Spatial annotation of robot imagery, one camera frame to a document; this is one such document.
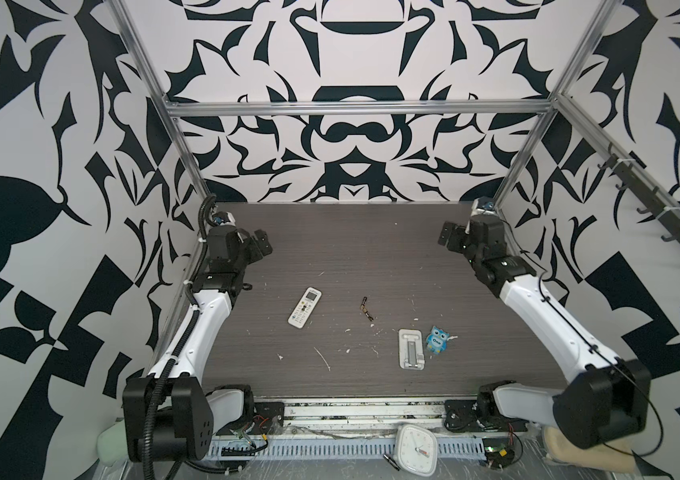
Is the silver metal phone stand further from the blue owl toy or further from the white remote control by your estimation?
the white remote control

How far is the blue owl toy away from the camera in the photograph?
2.82 ft

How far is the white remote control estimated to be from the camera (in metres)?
0.91

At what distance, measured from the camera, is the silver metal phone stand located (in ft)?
2.71

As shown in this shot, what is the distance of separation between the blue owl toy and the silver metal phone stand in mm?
25

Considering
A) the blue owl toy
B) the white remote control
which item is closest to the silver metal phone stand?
the blue owl toy

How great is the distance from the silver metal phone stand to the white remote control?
273 millimetres
